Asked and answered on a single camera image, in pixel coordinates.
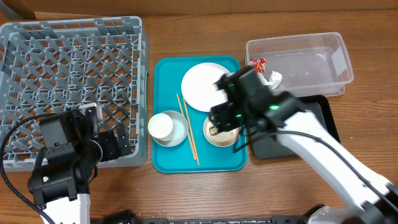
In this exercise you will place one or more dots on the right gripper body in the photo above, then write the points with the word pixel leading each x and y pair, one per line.
pixel 222 115

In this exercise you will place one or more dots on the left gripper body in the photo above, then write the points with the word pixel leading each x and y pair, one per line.
pixel 109 149

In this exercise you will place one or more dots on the brown food scrap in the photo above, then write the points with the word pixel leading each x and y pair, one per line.
pixel 213 130

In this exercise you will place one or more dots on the small white bowl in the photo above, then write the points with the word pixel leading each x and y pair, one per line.
pixel 222 139

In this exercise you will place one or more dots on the red snack wrapper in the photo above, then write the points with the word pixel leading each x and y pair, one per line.
pixel 259 64

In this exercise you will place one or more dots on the white tissue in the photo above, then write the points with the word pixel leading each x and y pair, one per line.
pixel 273 82

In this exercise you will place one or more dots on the white cup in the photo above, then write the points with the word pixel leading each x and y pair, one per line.
pixel 161 127

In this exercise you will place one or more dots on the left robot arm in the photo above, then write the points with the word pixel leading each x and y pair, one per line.
pixel 64 168

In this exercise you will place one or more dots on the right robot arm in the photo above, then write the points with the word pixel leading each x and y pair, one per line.
pixel 368 196

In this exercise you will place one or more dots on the right wooden chopstick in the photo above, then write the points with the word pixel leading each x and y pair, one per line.
pixel 191 130

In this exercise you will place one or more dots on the wooden chopstick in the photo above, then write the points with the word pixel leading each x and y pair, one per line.
pixel 191 130
pixel 188 130

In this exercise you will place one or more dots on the large white plate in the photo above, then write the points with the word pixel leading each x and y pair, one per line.
pixel 199 89

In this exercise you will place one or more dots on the grey bowl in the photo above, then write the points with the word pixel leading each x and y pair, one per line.
pixel 180 129

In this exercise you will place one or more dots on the black tray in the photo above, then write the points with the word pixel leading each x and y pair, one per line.
pixel 270 148

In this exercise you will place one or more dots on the left wooden chopstick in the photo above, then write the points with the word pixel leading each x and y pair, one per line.
pixel 188 130

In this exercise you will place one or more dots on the teal plastic tray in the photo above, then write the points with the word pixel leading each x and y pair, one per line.
pixel 168 75

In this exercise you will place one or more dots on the clear plastic bin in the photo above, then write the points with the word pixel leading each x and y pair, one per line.
pixel 310 64

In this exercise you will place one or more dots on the grey dish rack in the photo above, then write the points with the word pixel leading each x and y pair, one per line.
pixel 51 66

